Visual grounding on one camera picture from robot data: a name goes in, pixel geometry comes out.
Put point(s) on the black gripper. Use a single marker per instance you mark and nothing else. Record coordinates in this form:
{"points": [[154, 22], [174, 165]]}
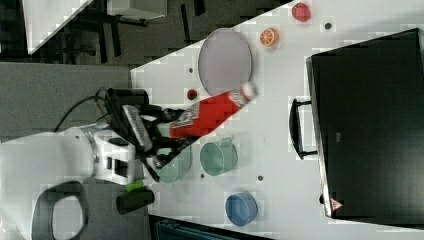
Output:
{"points": [[123, 106]]}

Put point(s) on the red ketchup bottle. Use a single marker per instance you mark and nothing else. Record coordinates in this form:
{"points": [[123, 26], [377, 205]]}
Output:
{"points": [[206, 115]]}

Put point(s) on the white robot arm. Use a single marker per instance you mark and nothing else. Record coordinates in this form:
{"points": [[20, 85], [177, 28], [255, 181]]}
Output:
{"points": [[39, 170]]}

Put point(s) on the black toaster oven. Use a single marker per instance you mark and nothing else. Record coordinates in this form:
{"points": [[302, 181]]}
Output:
{"points": [[368, 113]]}

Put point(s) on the red toy strawberry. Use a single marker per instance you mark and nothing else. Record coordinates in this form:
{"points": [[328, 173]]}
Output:
{"points": [[192, 94], [301, 12]]}

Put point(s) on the green oval colander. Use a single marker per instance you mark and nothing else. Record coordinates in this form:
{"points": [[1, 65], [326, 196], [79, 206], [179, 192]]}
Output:
{"points": [[176, 168]]}

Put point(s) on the green mug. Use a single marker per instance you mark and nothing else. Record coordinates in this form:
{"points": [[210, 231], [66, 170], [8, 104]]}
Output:
{"points": [[218, 157]]}

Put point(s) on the lime green object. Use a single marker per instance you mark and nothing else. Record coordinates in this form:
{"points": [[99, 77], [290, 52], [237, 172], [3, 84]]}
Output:
{"points": [[134, 186]]}

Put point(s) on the lavender round plate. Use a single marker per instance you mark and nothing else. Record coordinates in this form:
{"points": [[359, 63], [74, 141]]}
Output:
{"points": [[224, 61]]}

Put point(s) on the blue cup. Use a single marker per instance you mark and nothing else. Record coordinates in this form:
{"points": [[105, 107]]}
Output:
{"points": [[241, 208]]}

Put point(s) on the toy orange half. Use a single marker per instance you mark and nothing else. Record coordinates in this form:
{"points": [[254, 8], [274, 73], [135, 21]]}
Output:
{"points": [[269, 37]]}

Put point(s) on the red toy strawberry far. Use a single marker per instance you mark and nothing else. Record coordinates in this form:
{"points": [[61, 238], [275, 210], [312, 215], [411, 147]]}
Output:
{"points": [[301, 12]]}

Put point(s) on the black cylinder handle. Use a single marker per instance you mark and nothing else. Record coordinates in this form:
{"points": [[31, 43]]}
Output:
{"points": [[132, 201]]}

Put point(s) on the blue metal frame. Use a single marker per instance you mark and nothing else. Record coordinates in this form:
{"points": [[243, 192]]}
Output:
{"points": [[170, 229]]}

